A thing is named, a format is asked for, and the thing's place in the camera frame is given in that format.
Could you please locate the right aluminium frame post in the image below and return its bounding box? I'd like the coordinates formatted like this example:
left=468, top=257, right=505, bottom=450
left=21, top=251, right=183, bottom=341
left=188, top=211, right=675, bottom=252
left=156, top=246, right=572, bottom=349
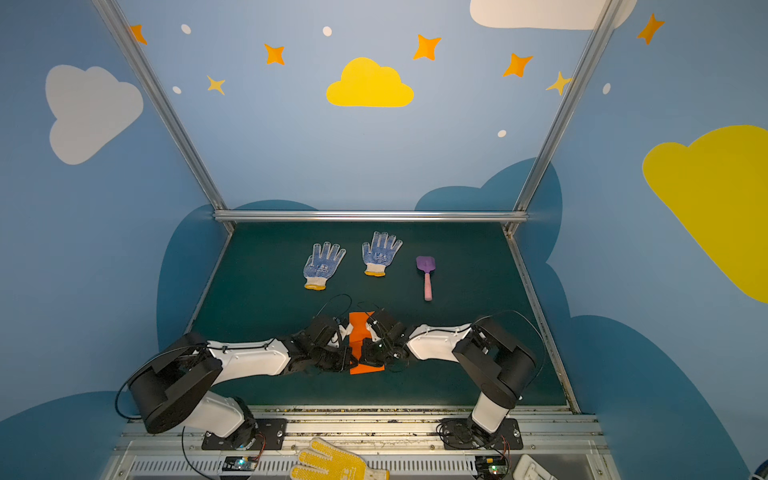
left=503, top=0, right=624, bottom=239

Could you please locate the right green circuit board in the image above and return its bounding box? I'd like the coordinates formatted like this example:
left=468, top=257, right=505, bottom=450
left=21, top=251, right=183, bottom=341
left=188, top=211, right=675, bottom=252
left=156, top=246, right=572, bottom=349
left=474, top=456, right=509, bottom=480

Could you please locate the left green circuit board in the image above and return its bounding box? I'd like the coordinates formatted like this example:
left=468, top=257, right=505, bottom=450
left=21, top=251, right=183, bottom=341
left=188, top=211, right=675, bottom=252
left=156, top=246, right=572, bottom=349
left=222, top=456, right=259, bottom=472

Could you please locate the left aluminium frame post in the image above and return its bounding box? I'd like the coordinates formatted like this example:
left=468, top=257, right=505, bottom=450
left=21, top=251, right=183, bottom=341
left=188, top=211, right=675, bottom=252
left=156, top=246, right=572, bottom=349
left=93, top=0, right=228, bottom=212

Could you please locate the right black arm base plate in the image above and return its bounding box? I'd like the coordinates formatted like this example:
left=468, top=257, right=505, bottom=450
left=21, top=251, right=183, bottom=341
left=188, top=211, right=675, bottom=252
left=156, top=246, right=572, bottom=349
left=436, top=418, right=524, bottom=451

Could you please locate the aluminium rear frame bar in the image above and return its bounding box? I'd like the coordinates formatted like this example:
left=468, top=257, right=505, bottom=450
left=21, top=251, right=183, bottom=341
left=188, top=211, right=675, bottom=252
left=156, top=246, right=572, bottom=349
left=214, top=210, right=528, bottom=223

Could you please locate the purple pink spatula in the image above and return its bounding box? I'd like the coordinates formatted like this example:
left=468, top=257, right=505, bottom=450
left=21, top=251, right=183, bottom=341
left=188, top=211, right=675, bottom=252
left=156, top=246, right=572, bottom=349
left=416, top=256, right=436, bottom=302

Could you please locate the green circuit board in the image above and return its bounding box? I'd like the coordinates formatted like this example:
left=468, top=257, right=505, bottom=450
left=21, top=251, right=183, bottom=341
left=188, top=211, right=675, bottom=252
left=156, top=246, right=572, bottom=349
left=474, top=456, right=509, bottom=480
left=222, top=456, right=259, bottom=472

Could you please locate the orange square paper sheet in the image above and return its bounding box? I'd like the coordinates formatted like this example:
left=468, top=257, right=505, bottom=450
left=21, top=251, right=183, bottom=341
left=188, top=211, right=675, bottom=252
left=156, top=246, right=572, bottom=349
left=348, top=312, right=385, bottom=375

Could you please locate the white plastic object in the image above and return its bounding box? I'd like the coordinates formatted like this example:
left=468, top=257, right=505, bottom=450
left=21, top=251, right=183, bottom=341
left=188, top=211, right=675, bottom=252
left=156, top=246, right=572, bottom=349
left=512, top=454, right=556, bottom=480

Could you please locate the left blue dotted work glove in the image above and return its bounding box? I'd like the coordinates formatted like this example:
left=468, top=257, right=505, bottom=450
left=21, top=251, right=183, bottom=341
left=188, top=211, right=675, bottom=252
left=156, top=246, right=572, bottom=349
left=303, top=242, right=346, bottom=291

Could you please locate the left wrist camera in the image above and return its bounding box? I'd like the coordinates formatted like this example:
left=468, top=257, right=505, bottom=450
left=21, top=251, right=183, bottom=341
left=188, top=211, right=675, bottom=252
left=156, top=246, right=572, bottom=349
left=337, top=324, right=354, bottom=343

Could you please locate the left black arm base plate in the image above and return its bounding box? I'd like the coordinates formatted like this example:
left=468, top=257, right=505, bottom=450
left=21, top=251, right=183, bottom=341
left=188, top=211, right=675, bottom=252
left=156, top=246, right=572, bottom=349
left=201, top=418, right=287, bottom=451

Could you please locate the right blue dotted work glove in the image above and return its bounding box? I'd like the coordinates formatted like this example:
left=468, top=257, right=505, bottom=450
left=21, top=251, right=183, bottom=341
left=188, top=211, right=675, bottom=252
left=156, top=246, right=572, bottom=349
left=362, top=231, right=403, bottom=277

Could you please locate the aluminium frame post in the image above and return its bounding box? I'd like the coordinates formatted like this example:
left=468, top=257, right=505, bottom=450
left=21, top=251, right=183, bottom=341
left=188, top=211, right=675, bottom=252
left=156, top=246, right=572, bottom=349
left=93, top=0, right=228, bottom=212
left=503, top=0, right=624, bottom=239

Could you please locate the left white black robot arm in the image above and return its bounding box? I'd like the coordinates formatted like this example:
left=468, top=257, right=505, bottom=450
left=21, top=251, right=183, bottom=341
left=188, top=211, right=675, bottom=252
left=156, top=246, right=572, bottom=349
left=126, top=315, right=357, bottom=450

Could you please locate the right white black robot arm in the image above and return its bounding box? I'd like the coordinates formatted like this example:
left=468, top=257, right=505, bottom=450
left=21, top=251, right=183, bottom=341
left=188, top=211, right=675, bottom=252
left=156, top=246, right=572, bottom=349
left=356, top=310, right=538, bottom=450

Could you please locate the yellow dotted work glove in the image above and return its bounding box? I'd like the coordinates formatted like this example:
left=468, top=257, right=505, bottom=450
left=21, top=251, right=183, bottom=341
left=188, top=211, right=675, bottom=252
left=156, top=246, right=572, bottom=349
left=289, top=437, right=391, bottom=480

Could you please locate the blue dotted work glove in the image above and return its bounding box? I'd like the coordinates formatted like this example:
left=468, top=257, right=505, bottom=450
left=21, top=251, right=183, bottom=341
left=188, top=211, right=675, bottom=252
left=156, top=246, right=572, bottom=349
left=303, top=242, right=346, bottom=291
left=362, top=231, right=403, bottom=277

